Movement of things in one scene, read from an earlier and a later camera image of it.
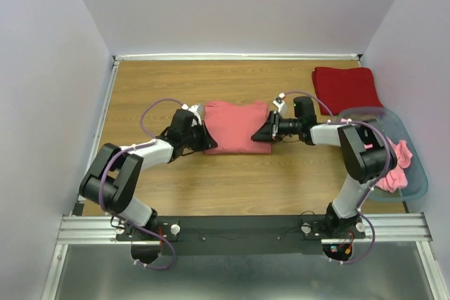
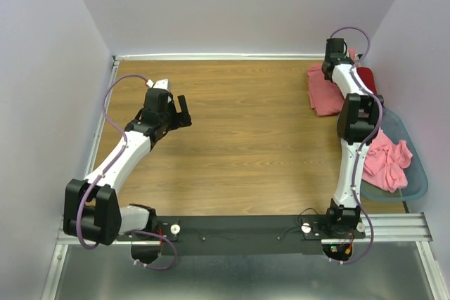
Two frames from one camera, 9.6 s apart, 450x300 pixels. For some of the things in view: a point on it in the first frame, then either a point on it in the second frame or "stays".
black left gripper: x=207 y=142 -> x=181 y=119
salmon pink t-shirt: x=232 y=126 -> x=326 y=98
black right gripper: x=270 y=131 -> x=346 y=57
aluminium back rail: x=238 y=57 stays
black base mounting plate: x=241 y=235 stays
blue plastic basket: x=417 y=184 stays
